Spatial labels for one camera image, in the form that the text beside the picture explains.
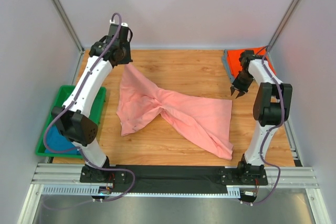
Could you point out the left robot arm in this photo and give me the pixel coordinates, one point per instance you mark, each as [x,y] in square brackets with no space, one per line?
[72,118]

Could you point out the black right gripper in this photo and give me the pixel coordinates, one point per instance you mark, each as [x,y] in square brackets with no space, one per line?
[240,86]

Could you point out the white slotted cable duct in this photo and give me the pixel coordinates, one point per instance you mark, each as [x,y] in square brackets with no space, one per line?
[99,191]

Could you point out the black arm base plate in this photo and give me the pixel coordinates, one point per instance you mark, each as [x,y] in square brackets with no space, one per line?
[241,175]

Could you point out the blue t-shirt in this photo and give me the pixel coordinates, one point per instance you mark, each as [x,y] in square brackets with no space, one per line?
[56,141]

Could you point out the aluminium frame rail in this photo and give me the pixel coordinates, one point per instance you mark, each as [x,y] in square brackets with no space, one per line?
[46,173]

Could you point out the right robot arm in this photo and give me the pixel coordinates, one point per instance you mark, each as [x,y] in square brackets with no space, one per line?
[271,107]

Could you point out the pink t-shirt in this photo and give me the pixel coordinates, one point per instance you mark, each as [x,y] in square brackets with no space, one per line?
[203,121]

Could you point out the folded orange t-shirt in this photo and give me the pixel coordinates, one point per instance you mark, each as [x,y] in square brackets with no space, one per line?
[233,55]

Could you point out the folded grey t-shirt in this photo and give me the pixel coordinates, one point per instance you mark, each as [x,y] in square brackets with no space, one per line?
[225,64]

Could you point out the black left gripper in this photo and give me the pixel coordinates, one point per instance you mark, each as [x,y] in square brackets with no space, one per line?
[126,57]

